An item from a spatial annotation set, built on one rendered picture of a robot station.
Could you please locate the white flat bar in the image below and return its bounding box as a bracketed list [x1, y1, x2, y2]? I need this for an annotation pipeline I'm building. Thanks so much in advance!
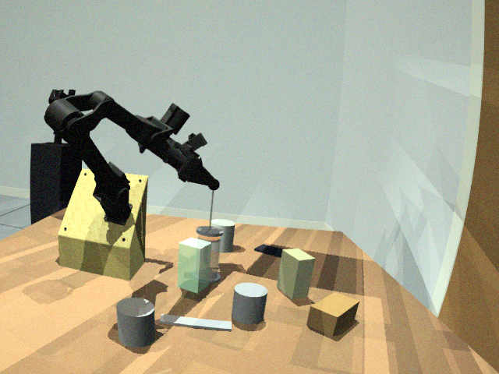
[159, 313, 232, 331]

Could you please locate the glass coffee press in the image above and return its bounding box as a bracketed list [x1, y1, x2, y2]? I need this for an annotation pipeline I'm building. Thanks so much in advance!
[196, 178, 223, 284]

